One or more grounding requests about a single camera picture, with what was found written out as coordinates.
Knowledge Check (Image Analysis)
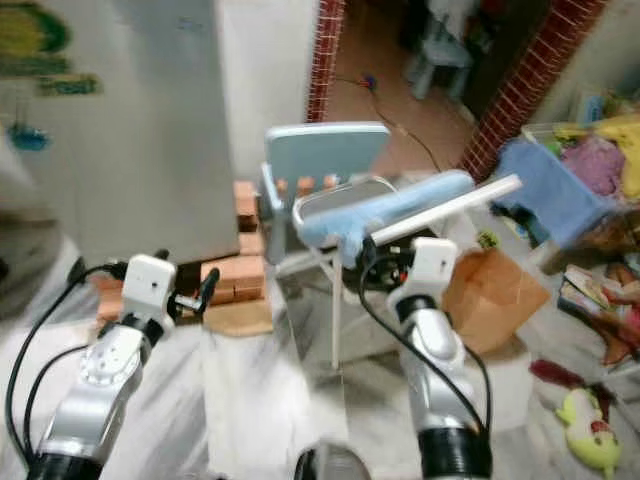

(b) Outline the grey fridge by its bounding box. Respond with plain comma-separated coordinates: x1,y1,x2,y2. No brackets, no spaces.
0,0,241,323

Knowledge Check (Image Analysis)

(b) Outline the small blue fridge sticker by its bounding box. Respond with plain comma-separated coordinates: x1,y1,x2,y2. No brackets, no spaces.
8,122,52,152

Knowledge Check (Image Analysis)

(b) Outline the small rectangular fridge sticker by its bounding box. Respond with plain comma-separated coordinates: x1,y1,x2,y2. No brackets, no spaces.
35,73,103,98

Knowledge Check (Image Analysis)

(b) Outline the green yellow fridge sticker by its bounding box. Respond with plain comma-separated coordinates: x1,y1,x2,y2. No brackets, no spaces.
0,0,72,57

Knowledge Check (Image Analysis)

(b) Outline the tan wooden block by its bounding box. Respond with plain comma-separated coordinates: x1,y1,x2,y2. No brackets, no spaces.
205,299,274,337

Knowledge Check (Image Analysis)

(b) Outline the light blue towel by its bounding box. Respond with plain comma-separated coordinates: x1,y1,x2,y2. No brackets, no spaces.
300,169,477,270

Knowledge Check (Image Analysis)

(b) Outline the stack of orange bricks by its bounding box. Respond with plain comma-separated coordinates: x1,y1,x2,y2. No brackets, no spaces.
95,179,277,337

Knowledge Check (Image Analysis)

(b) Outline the long white board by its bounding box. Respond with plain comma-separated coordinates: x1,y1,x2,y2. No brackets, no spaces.
370,173,524,247

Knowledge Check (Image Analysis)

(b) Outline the brown paper bag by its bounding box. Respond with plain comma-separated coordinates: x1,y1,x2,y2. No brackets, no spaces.
440,247,552,357

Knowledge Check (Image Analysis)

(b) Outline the light blue plastic chair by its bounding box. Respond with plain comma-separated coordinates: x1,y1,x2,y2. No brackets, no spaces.
260,121,392,271

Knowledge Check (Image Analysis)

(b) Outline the blue cloth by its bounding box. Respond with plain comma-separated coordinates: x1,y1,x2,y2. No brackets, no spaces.
490,137,621,250

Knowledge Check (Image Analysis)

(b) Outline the dark red brush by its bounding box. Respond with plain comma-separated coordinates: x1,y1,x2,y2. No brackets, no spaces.
527,357,587,392

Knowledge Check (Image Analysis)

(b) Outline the colourful picture book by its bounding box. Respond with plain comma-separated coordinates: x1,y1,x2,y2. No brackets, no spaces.
560,264,632,322

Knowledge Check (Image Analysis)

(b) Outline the grey robot right leg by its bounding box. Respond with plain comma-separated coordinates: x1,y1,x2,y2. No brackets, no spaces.
294,441,372,480

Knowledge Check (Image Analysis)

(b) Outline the narrow red brick pillar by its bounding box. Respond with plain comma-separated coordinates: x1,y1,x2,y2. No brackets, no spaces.
305,0,347,124

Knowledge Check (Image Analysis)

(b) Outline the pale plastic child chair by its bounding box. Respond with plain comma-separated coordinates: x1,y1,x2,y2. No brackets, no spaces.
405,10,477,102

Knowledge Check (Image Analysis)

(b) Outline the pink cloth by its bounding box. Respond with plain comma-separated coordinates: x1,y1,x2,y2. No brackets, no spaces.
560,134,627,197

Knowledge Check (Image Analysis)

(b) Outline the wide red brick pillar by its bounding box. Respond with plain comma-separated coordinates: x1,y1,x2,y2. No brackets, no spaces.
459,0,612,182

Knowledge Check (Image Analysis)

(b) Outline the yellow green plush toy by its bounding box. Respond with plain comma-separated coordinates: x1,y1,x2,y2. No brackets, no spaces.
556,387,624,478

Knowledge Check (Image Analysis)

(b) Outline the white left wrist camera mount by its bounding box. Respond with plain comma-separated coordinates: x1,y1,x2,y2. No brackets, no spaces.
122,254,179,327

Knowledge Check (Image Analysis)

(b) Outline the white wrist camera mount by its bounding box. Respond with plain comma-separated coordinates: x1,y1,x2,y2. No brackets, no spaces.
410,236,462,301
122,254,179,327

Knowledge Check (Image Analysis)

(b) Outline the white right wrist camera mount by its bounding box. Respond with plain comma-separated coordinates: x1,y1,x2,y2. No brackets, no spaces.
410,236,462,301

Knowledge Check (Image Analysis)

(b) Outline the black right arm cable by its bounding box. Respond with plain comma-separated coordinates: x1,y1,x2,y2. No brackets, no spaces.
357,238,497,431

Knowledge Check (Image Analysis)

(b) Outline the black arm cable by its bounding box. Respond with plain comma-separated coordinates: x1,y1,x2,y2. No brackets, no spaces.
357,238,497,431
5,260,127,467

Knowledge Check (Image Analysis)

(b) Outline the thin black floor cable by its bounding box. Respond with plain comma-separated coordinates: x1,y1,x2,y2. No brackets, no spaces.
335,71,447,174

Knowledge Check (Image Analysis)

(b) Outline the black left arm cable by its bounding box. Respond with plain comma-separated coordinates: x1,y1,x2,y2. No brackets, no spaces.
5,260,127,467

